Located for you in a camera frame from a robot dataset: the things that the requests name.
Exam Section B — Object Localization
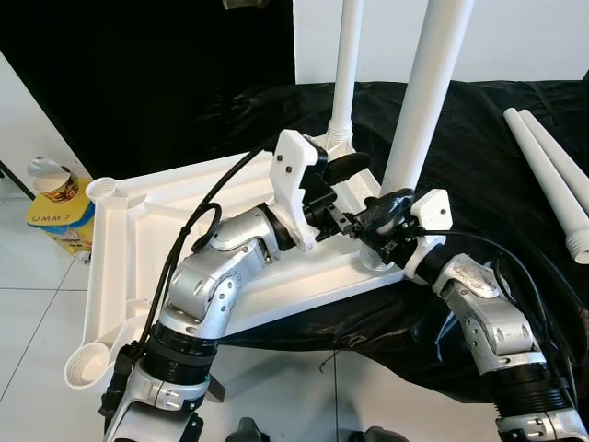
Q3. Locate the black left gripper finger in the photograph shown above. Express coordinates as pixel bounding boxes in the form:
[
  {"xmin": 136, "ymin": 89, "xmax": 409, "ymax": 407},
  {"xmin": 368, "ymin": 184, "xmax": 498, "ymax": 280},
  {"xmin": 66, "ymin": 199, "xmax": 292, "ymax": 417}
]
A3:
[
  {"xmin": 354, "ymin": 191, "xmax": 415, "ymax": 237},
  {"xmin": 329, "ymin": 152, "xmax": 372, "ymax": 183}
]

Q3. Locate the black plastic tablecloth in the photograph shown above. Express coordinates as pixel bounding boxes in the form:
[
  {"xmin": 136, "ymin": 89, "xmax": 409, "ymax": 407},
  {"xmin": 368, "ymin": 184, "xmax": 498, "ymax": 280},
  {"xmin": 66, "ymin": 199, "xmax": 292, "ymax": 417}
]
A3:
[{"xmin": 166, "ymin": 78, "xmax": 589, "ymax": 406}]

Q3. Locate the black robot right foot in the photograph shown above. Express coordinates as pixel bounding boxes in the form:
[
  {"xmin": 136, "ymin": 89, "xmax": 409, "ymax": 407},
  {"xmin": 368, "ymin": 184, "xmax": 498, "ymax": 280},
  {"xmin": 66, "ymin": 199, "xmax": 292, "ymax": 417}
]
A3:
[{"xmin": 350, "ymin": 425, "xmax": 410, "ymax": 442}]

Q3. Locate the black robot foot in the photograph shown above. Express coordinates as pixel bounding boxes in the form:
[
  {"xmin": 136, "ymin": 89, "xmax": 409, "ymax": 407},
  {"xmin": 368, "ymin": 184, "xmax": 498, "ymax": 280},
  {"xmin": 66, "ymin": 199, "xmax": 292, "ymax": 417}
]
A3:
[
  {"xmin": 225, "ymin": 417, "xmax": 270, "ymax": 442},
  {"xmin": 350, "ymin": 425, "xmax": 410, "ymax": 442}
]

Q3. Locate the black robot left foot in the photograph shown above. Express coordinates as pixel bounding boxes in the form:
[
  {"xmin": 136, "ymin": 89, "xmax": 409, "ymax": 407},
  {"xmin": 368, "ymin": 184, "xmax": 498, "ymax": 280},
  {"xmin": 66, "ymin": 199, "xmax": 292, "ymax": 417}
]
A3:
[{"xmin": 225, "ymin": 417, "xmax": 270, "ymax": 442}]

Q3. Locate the yellow and blue carton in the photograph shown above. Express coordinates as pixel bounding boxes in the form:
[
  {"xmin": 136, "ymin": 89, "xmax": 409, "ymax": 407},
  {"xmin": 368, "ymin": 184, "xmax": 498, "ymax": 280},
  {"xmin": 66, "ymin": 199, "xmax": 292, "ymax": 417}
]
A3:
[{"xmin": 26, "ymin": 175, "xmax": 98, "ymax": 254}]

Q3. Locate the printed paper cup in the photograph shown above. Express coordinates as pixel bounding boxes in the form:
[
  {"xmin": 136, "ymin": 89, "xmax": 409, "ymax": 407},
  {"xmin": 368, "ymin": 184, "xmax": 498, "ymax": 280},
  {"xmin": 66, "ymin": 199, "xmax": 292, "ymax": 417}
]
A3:
[{"xmin": 26, "ymin": 157, "xmax": 79, "ymax": 204}]

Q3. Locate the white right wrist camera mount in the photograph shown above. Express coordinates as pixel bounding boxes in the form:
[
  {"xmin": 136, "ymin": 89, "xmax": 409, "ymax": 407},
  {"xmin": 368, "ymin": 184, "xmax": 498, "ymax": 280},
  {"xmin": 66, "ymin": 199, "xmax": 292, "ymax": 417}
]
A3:
[{"xmin": 403, "ymin": 189, "xmax": 454, "ymax": 282}]

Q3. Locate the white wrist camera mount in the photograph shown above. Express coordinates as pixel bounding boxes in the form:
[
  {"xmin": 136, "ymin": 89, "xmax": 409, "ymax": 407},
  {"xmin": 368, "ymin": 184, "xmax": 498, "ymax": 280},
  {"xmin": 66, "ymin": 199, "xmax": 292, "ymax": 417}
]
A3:
[
  {"xmin": 403, "ymin": 189, "xmax": 454, "ymax": 282},
  {"xmin": 269, "ymin": 129, "xmax": 323, "ymax": 251}
]

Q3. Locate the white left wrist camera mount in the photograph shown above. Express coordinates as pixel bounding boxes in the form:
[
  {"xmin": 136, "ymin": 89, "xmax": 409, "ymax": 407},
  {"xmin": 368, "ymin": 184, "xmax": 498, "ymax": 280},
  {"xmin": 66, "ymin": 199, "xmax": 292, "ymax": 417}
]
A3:
[{"xmin": 269, "ymin": 129, "xmax": 323, "ymax": 251}]

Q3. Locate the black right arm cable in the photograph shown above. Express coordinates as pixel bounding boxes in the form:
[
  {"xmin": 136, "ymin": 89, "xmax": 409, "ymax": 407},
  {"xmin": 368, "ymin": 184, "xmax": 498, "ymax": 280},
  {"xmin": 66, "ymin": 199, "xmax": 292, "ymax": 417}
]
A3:
[{"xmin": 433, "ymin": 228, "xmax": 589, "ymax": 406}]

